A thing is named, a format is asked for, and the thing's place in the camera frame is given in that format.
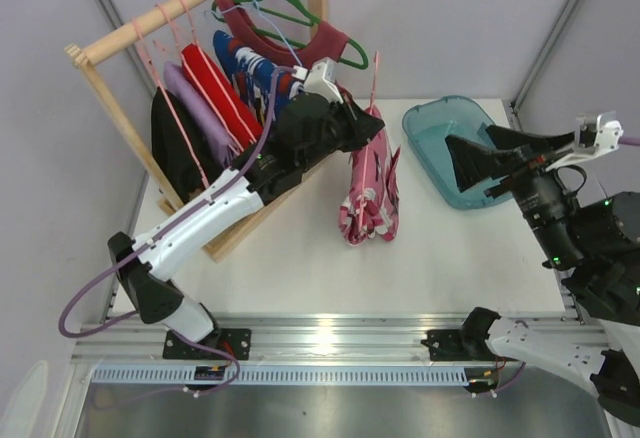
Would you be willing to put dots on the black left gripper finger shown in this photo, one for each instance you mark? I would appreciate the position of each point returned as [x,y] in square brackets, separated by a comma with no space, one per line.
[352,109]
[360,133]

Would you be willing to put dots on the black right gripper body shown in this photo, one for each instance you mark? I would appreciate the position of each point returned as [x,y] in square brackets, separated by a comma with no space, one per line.
[516,171]

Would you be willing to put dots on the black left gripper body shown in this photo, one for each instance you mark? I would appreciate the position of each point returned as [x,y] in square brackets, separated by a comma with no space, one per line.
[335,121]

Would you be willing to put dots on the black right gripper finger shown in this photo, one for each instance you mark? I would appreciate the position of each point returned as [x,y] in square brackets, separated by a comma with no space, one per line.
[503,136]
[474,163]

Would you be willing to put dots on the pink camouflage trousers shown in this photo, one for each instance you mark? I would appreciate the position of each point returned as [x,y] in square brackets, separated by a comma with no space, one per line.
[371,206]

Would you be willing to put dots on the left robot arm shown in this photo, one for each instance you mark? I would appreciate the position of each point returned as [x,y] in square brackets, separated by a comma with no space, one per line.
[146,264]

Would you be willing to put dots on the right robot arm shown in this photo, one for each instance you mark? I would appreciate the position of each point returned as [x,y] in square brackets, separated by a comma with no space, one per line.
[597,245]

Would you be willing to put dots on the green plastic hanger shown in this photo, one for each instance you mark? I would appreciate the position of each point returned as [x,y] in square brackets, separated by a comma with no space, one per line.
[327,42]

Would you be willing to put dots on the pink hanger under red garment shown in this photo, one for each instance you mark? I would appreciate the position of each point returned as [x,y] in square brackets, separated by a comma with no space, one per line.
[192,43]

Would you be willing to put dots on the pink hanger under lilac garment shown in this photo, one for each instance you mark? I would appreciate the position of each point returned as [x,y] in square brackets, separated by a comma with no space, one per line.
[182,40]

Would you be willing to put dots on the pink hanger under black garment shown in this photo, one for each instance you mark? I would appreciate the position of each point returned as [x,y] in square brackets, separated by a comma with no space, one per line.
[146,56]

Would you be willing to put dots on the blue white patterned garment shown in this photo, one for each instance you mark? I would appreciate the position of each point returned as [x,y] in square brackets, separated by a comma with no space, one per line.
[248,72]

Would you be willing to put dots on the teal plastic basin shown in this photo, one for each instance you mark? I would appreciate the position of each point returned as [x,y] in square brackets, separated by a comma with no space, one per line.
[427,125]

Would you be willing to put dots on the lilac garment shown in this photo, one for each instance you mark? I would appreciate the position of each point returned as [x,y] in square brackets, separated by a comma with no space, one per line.
[220,142]

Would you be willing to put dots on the red garment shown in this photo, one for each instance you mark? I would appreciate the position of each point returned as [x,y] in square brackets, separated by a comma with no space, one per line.
[220,93]

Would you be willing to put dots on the black garment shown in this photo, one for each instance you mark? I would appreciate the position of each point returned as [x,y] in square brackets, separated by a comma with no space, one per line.
[171,151]

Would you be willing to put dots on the wooden clothes rack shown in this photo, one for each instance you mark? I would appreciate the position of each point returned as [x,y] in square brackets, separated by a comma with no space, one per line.
[124,35]

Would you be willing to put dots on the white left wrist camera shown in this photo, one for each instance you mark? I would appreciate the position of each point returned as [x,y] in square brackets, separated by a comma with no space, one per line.
[318,79]

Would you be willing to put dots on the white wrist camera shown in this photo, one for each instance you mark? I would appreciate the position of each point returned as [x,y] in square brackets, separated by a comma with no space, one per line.
[598,133]
[318,79]

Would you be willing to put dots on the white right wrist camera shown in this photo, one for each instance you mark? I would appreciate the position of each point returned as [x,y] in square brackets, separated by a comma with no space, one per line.
[598,133]

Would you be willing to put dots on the aluminium mounting rail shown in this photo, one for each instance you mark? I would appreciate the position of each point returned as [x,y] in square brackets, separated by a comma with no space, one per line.
[298,340]

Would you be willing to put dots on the slotted cable duct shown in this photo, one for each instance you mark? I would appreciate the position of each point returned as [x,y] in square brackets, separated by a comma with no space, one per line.
[421,375]

